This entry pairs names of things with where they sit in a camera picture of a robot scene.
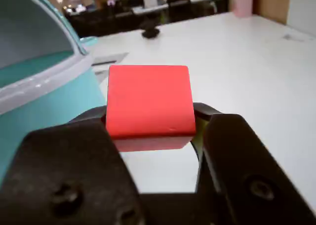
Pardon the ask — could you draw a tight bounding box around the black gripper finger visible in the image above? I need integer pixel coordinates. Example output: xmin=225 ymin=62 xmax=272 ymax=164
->
xmin=191 ymin=102 xmax=316 ymax=225
xmin=0 ymin=105 xmax=147 ymax=225

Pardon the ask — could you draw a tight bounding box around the teal whale-shaped bin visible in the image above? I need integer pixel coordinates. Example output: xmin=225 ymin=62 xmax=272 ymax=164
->
xmin=0 ymin=0 xmax=108 ymax=184

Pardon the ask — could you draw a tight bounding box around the pink pillar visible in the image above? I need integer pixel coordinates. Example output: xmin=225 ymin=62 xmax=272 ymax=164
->
xmin=228 ymin=0 xmax=254 ymax=18

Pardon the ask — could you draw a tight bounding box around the red lego block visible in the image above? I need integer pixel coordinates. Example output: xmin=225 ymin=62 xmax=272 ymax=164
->
xmin=105 ymin=65 xmax=197 ymax=153

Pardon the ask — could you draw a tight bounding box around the grey desk cable grommet plate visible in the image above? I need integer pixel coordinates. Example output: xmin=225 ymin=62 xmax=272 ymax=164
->
xmin=91 ymin=52 xmax=129 ymax=68

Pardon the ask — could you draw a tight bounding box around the black round stand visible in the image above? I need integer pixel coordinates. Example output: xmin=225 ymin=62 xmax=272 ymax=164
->
xmin=141 ymin=20 xmax=161 ymax=39

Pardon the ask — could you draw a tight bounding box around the brown wooden panel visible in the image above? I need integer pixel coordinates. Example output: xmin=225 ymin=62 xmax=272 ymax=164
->
xmin=253 ymin=0 xmax=291 ymax=26

